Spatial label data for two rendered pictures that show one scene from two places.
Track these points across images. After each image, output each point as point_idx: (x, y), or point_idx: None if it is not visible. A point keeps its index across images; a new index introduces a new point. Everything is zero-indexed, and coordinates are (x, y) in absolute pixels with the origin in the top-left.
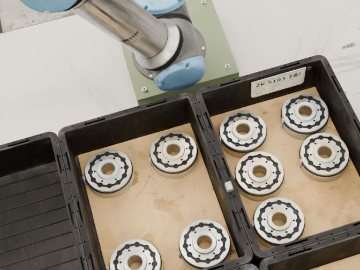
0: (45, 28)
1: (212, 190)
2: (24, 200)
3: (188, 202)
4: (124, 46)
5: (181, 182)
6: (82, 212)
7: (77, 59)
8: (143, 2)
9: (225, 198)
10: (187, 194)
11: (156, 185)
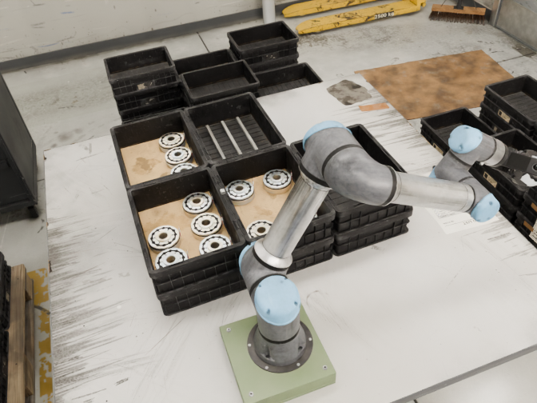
0: (410, 385)
1: None
2: None
3: (251, 215)
4: (320, 345)
5: None
6: None
7: (366, 353)
8: (288, 282)
9: (224, 188)
10: (252, 218)
11: (272, 221)
